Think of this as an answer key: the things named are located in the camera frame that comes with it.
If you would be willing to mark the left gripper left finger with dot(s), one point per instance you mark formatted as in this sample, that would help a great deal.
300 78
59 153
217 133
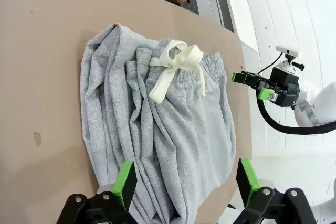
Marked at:
105 208

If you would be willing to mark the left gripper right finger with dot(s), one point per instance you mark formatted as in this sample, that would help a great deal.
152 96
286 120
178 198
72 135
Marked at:
273 208

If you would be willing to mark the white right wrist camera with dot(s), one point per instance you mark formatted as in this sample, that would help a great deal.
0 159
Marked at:
287 51

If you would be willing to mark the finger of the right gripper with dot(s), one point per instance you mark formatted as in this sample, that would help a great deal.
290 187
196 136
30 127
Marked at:
249 79
267 95

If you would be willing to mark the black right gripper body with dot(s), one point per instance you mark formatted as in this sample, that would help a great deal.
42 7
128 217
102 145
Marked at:
286 87

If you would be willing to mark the grey training pants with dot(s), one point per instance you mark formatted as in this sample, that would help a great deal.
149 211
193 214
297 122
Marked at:
183 134

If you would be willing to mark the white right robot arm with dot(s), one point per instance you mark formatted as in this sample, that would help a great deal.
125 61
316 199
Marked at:
323 103

